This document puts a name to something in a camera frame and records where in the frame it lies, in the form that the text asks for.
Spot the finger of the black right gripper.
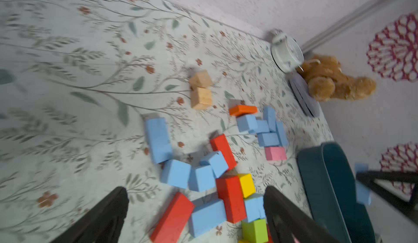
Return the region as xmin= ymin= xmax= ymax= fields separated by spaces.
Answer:
xmin=356 ymin=171 xmax=418 ymax=223

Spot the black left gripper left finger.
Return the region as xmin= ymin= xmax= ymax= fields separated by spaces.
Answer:
xmin=53 ymin=186 xmax=129 ymax=243

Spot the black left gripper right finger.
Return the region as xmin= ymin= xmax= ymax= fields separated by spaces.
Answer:
xmin=263 ymin=186 xmax=338 ymax=243

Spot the long light blue block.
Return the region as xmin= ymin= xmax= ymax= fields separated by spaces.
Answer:
xmin=145 ymin=118 xmax=173 ymax=164

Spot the green cube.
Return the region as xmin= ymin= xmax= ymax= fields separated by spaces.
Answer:
xmin=242 ymin=219 xmax=269 ymax=243

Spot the yellow cube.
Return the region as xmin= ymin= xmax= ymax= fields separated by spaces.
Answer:
xmin=237 ymin=173 xmax=256 ymax=198

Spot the dark teal plastic tray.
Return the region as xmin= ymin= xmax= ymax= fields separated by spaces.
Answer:
xmin=297 ymin=142 xmax=376 ymax=243

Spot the red block left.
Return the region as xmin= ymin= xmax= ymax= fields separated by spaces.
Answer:
xmin=150 ymin=192 xmax=195 ymax=243

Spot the pink block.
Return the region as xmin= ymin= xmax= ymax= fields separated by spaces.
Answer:
xmin=265 ymin=147 xmax=287 ymax=161

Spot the long red block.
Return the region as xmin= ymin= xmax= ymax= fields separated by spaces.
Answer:
xmin=210 ymin=134 xmax=237 ymax=171

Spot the orange flat block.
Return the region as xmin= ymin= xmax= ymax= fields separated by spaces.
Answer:
xmin=229 ymin=105 xmax=258 ymax=117

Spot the grey fabric glasses case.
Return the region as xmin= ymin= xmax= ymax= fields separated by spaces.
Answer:
xmin=288 ymin=73 xmax=321 ymax=118

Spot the brown teddy bear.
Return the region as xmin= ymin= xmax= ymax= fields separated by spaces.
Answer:
xmin=296 ymin=54 xmax=377 ymax=102

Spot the natural wood cube lower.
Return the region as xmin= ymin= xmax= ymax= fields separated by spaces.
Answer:
xmin=190 ymin=87 xmax=212 ymax=110

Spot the natural wood cube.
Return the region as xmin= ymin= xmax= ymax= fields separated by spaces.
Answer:
xmin=190 ymin=87 xmax=212 ymax=110
xmin=189 ymin=70 xmax=213 ymax=89

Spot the natural wood cube upper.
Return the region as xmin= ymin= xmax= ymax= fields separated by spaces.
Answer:
xmin=189 ymin=70 xmax=213 ymax=89

